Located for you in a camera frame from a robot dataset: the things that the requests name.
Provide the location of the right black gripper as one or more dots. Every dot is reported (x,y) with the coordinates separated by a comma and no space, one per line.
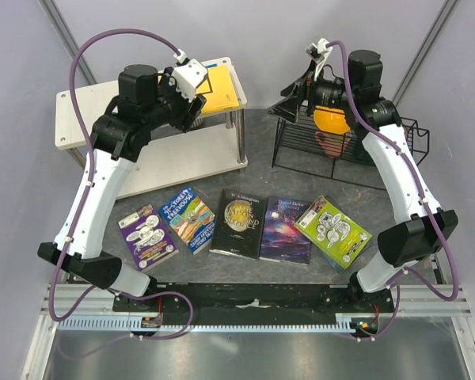
(296,93)

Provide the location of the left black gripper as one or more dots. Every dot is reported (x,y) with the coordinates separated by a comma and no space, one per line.
(190,114)

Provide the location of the yellow hardcover book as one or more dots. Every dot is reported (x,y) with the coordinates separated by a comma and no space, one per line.
(218,90)

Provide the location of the green cartoon book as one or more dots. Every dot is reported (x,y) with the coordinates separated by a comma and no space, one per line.
(340,239)

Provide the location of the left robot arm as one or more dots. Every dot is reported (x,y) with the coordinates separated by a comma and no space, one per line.
(146,100)

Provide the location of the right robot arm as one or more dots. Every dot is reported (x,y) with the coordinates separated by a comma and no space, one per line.
(422,224)

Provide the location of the orange bowl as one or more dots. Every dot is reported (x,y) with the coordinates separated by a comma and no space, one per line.
(331,120)

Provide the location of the white two-tier shelf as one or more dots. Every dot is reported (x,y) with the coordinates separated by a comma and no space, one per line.
(166,161)

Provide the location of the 91-storey treehouse book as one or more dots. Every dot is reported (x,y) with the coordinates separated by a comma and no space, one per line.
(190,218)

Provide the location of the purple paperback book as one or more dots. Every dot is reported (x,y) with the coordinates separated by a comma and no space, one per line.
(147,237)

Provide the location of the black moon and sixpence book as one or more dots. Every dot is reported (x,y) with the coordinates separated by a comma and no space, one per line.
(239,225)

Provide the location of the purple robinson crusoe book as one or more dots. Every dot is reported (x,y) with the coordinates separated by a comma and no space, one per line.
(281,240)

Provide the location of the blue grey bottom book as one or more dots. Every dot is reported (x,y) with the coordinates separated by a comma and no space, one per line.
(360,257)

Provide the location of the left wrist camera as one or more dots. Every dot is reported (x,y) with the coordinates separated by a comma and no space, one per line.
(188,78)

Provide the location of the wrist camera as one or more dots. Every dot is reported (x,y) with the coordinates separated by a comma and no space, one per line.
(319,53)
(188,78)

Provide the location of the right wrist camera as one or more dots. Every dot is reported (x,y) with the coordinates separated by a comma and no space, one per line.
(319,53)

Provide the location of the black wire dish rack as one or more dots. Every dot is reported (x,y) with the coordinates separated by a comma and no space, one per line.
(296,149)

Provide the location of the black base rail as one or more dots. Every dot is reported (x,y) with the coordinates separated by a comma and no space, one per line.
(269,302)

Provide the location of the slotted cable duct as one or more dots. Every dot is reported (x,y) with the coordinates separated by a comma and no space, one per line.
(138,324)

